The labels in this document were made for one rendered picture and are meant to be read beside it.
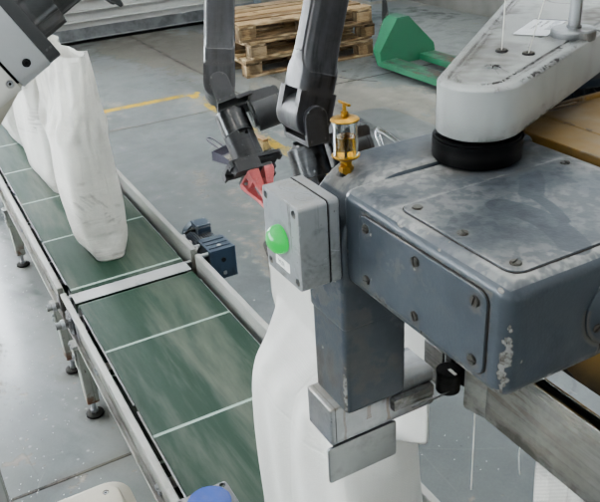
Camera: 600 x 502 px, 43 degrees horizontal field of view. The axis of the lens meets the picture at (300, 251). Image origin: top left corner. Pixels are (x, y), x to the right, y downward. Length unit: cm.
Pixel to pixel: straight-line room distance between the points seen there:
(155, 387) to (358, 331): 133
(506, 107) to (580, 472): 37
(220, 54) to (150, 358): 106
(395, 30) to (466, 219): 578
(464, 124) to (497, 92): 4
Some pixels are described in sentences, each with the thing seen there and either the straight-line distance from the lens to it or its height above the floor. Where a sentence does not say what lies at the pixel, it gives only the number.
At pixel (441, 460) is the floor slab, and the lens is 237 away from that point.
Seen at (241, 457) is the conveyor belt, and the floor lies 38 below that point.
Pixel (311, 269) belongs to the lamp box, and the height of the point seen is 126.
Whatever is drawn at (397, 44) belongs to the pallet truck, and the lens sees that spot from 641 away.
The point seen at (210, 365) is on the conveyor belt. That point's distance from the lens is 213.
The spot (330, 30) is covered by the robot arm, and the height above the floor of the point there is 140.
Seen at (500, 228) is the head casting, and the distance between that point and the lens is 64.
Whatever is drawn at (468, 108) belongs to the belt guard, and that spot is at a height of 140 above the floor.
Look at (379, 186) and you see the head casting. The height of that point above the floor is 134.
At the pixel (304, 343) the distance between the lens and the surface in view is 132.
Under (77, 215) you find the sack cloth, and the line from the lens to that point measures 272.
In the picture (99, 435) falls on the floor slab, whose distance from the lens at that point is 258.
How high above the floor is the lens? 162
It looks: 28 degrees down
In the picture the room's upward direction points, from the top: 4 degrees counter-clockwise
